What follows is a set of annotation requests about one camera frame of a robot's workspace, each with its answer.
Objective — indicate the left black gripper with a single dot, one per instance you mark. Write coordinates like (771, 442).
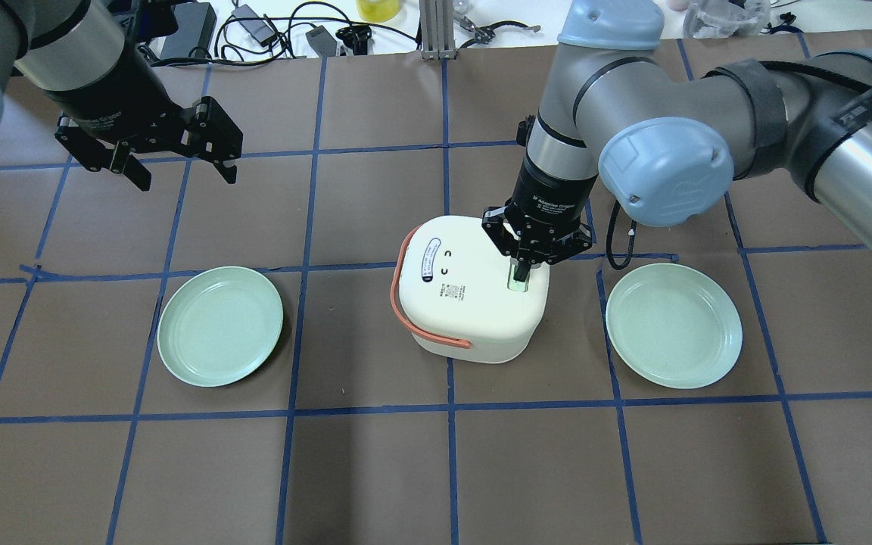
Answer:
(107, 89)

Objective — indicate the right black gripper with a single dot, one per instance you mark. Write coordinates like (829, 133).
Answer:
(552, 196)

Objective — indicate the white rice cooker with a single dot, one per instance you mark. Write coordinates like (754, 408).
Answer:
(454, 292)

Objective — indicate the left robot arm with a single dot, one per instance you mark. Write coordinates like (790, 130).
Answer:
(63, 45)

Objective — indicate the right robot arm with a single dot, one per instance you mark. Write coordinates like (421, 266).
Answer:
(667, 150)

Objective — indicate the black power adapter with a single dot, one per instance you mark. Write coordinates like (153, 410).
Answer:
(195, 23)

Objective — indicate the right green plate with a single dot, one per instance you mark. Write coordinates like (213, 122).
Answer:
(674, 326)

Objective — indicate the green plate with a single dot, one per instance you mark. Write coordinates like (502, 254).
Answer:
(220, 326)
(674, 326)

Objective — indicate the left green plate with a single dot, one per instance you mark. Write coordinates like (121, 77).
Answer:
(220, 326)

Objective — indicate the small black charger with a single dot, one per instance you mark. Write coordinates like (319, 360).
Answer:
(322, 42)

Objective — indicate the yellow tape roll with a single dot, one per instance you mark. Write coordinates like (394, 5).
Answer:
(378, 11)

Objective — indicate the aluminium frame post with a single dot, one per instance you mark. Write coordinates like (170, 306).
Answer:
(437, 33)

